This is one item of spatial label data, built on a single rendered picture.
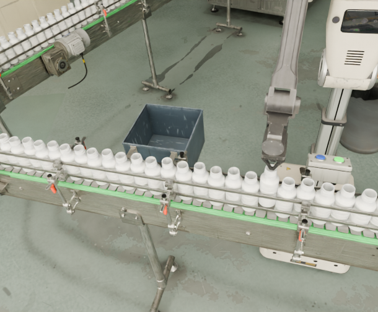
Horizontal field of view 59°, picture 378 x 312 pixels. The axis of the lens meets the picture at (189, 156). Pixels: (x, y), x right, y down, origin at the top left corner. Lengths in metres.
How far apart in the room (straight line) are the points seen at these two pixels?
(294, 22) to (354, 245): 0.75
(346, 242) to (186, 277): 1.20
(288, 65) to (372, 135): 2.02
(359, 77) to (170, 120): 0.92
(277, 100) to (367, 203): 0.44
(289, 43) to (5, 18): 4.38
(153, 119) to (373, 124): 1.62
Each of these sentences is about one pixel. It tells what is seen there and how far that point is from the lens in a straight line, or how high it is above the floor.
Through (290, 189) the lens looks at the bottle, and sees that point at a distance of 1.10.
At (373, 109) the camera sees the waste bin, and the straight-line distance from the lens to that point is 2.66.
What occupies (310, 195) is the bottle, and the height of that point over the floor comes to 1.13.
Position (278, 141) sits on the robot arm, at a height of 1.41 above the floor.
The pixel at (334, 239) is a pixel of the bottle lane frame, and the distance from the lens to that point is 1.24.
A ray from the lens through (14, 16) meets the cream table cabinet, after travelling 5.04.
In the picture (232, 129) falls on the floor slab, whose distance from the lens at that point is 3.03.
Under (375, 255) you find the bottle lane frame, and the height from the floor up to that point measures 0.92.
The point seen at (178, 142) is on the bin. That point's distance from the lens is 1.85.
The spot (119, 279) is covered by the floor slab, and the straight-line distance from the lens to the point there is 2.28.
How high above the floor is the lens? 1.99
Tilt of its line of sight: 45 degrees down
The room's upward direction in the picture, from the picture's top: 7 degrees counter-clockwise
